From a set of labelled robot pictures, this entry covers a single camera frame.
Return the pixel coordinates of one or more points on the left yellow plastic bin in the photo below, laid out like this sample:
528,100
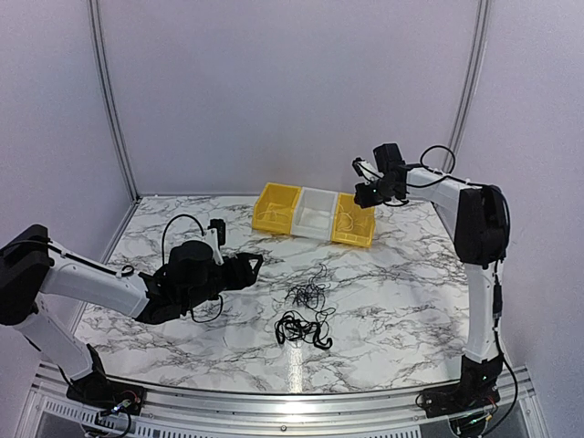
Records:
275,207

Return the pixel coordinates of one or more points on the left aluminium corner post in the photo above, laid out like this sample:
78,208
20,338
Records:
112,115

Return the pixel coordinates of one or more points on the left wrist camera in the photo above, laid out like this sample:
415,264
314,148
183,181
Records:
215,237

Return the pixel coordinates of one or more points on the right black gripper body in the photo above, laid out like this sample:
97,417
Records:
384,194

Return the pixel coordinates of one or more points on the right aluminium corner post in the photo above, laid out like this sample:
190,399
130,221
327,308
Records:
471,79

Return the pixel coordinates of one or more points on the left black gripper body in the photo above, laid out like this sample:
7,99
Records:
234,282

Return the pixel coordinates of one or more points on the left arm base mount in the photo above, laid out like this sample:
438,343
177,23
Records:
98,390

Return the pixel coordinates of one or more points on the yellow plastic bin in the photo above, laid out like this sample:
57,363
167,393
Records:
275,207
352,225

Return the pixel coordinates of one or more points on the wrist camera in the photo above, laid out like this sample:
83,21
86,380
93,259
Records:
215,237
365,170

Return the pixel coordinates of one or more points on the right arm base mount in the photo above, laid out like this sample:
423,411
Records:
476,388

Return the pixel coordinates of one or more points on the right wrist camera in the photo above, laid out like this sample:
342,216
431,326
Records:
365,170

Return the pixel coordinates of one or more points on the right yellow plastic bin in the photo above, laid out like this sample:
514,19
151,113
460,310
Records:
352,225

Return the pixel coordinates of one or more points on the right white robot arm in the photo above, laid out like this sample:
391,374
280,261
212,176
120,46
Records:
477,219

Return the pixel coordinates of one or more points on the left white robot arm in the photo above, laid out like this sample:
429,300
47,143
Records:
33,265

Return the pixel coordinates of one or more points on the white plastic bin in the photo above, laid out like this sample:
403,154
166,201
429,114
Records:
314,214

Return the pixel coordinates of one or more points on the aluminium front rail frame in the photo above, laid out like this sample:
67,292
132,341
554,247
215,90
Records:
183,412

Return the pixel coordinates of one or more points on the aluminium corner post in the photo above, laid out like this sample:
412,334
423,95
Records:
112,115
471,79

